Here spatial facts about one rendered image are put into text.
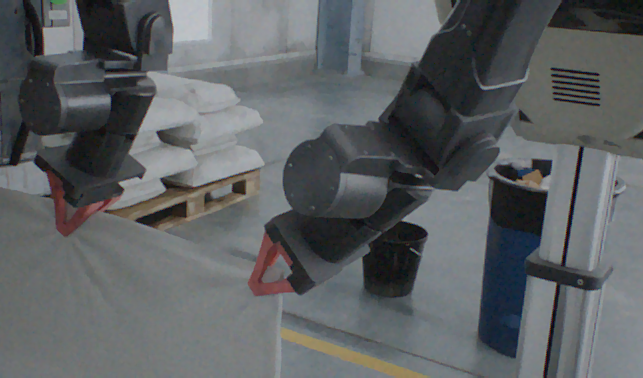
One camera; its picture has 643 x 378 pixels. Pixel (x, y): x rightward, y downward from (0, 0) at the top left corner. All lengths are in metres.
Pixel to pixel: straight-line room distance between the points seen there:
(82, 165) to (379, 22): 8.84
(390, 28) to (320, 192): 9.01
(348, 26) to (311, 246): 8.89
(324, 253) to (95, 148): 0.28
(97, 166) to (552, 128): 0.62
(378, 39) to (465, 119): 9.07
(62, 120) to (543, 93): 0.63
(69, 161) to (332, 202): 0.37
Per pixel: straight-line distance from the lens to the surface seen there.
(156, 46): 0.81
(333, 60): 9.67
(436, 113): 0.62
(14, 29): 1.14
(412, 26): 9.46
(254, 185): 4.68
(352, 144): 0.58
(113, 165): 0.87
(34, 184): 1.19
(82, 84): 0.79
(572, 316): 1.26
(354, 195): 0.59
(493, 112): 0.61
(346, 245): 0.68
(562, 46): 1.05
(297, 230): 0.69
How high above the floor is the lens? 1.36
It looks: 16 degrees down
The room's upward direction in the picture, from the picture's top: 4 degrees clockwise
